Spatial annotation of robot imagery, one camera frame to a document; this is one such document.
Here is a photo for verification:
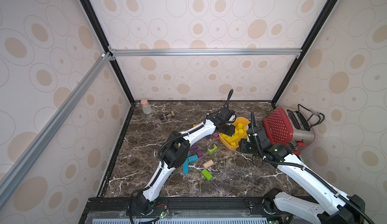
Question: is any green rainbow arch block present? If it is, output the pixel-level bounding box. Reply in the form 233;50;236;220
208;144;218;154

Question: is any red polka dot toaster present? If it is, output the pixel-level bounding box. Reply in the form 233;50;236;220
263;108;315;155

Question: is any purple triangle block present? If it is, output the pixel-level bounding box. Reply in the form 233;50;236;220
189;145;198;151

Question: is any natural wood cylinder block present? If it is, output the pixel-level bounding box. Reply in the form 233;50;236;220
203;160;214;169

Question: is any teal block right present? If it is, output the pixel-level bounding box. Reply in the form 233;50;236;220
187;155;199;163

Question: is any green block front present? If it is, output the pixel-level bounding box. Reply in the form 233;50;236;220
201;169;213;181

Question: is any long teal block front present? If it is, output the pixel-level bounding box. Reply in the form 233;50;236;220
182;159;188;175

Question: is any clear bottle pink cap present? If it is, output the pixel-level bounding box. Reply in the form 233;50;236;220
141;99;152;115

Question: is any aluminium frame bar back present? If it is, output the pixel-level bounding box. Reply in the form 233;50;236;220
111;48;302;57

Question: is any aluminium frame bar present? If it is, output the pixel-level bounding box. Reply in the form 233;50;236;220
111;48;302;57
1;52;111;208

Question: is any aluminium frame bar left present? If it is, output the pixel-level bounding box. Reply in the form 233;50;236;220
1;52;111;208

